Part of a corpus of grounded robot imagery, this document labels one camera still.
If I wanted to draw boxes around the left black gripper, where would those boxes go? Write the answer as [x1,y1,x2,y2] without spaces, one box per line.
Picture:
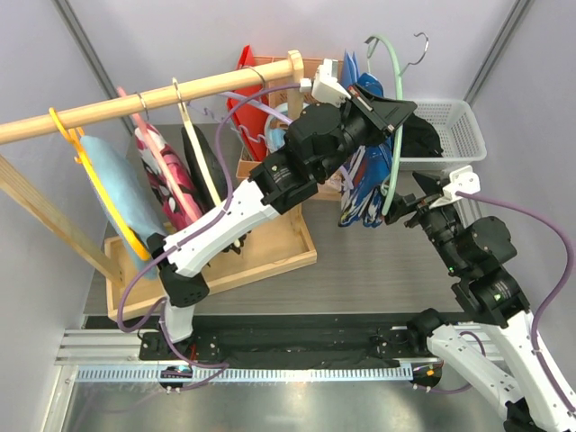
[313,82,413,180]

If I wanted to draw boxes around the white plastic basket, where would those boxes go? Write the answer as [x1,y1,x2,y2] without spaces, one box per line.
[400,99,487,171]

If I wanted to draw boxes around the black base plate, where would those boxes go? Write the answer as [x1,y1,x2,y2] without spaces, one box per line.
[138,310,482,371]

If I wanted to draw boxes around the orange file organizer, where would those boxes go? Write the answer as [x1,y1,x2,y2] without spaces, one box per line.
[236,58,352,201]

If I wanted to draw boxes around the pink floral garment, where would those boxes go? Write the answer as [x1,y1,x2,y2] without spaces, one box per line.
[134,125,203,226]

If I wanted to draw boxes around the yellow hanger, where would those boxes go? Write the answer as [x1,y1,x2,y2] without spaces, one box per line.
[48,106,152,261]

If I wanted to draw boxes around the lilac plastic hanger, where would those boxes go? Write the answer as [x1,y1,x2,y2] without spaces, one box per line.
[186,74,355,193]

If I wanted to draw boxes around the blue patterned garment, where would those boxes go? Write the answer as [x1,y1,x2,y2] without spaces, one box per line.
[337,74,395,230]

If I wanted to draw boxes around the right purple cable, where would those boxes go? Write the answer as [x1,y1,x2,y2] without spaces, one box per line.
[413,191,576,418]

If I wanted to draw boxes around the red folder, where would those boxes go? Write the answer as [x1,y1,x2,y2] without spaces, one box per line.
[226,44,268,161]

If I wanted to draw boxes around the light blue garment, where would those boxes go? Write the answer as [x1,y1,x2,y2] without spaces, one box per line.
[79,134,170,283]

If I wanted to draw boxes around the black garment on rack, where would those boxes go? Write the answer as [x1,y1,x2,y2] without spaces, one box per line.
[180,124,253,257]

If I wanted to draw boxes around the black trousers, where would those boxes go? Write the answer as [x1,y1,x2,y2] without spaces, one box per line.
[400,114,444,158]

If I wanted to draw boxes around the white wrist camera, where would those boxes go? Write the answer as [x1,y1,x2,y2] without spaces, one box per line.
[429,165,481,209]
[299,58,350,107]

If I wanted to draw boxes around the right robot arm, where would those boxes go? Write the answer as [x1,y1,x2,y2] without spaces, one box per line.
[383,166,575,431]

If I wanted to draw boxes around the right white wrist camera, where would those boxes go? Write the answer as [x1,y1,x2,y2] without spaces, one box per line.
[429,165,481,209]

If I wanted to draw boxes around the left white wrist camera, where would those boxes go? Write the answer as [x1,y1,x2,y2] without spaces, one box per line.
[299,58,350,107]

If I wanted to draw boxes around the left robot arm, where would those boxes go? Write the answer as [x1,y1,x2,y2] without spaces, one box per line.
[148,85,417,360]

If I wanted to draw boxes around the light blue headphones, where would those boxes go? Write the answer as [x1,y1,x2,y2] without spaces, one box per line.
[264,115,287,153]

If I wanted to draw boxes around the blue folder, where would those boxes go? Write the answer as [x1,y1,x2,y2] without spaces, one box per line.
[339,50,359,88]

